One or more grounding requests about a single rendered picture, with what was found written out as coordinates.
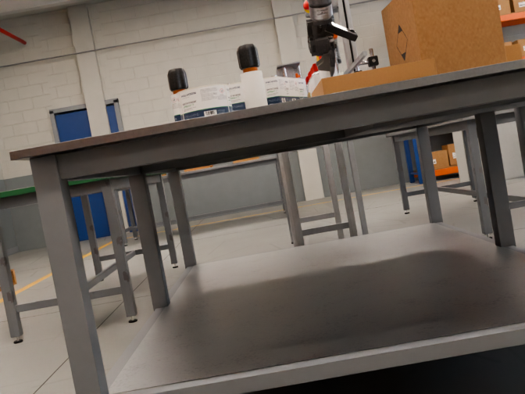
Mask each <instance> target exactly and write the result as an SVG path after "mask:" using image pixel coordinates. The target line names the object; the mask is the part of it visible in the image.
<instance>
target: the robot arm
mask: <svg viewBox="0 0 525 394"><path fill-rule="evenodd" d="M307 2H308V3H309V15H310V18H311V19H308V20H306V26H307V34H308V35H307V38H308V41H307V42H308V45H309V51H310V54H312V56H322V57H321V59H319V60H318V61H317V62H316V66H318V70H320V71H330V76H331V77H332V76H333V75H334V72H335V53H334V51H335V45H334V34H336V35H338V36H341V37H343V38H346V39H348V40H349V41H356V39H357V37H358V34H357V33H356V32H355V31H354V30H353V29H348V28H347V27H343V26H341V25H338V24H336V23H332V21H333V18H332V15H333V12H332V2H331V0H307ZM320 25H321V26H320Z"/></svg>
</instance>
